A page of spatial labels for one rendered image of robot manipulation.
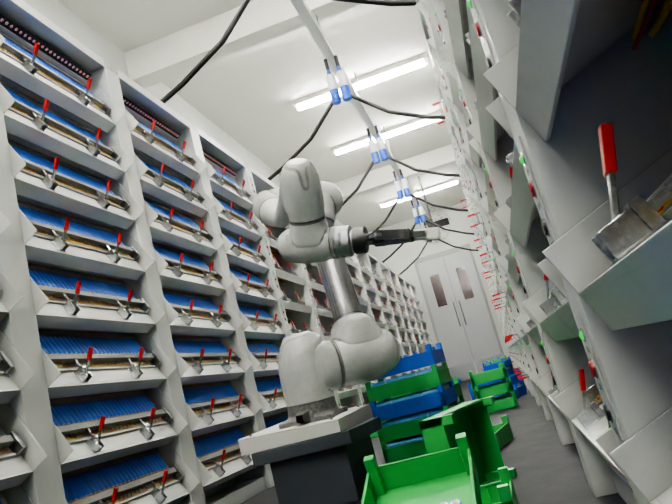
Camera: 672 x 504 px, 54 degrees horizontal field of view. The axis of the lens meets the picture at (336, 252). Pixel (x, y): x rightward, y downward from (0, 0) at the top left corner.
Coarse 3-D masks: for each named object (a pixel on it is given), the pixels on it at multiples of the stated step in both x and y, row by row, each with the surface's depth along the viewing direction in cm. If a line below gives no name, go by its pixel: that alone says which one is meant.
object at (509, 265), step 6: (498, 222) 143; (504, 228) 142; (504, 234) 142; (510, 246) 148; (510, 252) 156; (498, 258) 200; (504, 258) 200; (510, 258) 165; (504, 264) 200; (510, 264) 176; (516, 264) 163; (510, 270) 188; (516, 270) 173; (516, 276) 185; (516, 282) 198
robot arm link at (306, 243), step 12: (324, 216) 180; (300, 228) 178; (312, 228) 178; (324, 228) 180; (288, 240) 181; (300, 240) 179; (312, 240) 178; (324, 240) 179; (288, 252) 181; (300, 252) 180; (312, 252) 179; (324, 252) 179
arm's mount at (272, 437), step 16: (336, 416) 198; (352, 416) 200; (368, 416) 214; (272, 432) 194; (288, 432) 192; (304, 432) 190; (320, 432) 189; (336, 432) 187; (240, 448) 197; (256, 448) 195
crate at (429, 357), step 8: (440, 344) 270; (424, 352) 254; (432, 352) 253; (440, 352) 265; (400, 360) 257; (408, 360) 256; (416, 360) 254; (424, 360) 253; (432, 360) 252; (440, 360) 261; (400, 368) 256; (408, 368) 255; (416, 368) 254; (384, 376) 258
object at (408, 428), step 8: (456, 400) 265; (448, 408) 249; (400, 424) 254; (408, 424) 253; (416, 424) 252; (384, 432) 256; (392, 432) 255; (400, 432) 254; (408, 432) 253; (416, 432) 252; (384, 440) 256; (392, 440) 255
